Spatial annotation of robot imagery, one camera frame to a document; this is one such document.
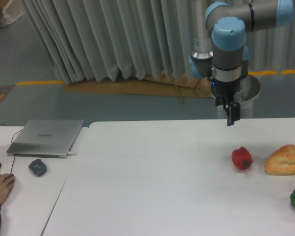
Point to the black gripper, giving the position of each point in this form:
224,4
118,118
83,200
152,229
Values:
224,92

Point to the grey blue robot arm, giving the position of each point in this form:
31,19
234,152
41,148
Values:
219,51

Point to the red bell pepper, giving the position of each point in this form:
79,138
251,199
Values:
242,158

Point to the person's bare hand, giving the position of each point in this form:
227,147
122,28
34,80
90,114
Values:
1,186

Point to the brown cardboard sheet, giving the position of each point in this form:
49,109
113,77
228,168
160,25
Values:
181,87

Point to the golden triangular pastry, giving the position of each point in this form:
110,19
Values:
281,162

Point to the pale green pleated curtain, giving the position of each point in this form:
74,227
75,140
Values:
100,39

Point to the silver closed laptop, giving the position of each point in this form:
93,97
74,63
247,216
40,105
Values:
46,138

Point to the small black controller device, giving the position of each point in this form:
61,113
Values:
38,167

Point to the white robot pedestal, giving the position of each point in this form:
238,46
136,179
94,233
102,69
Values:
249,90

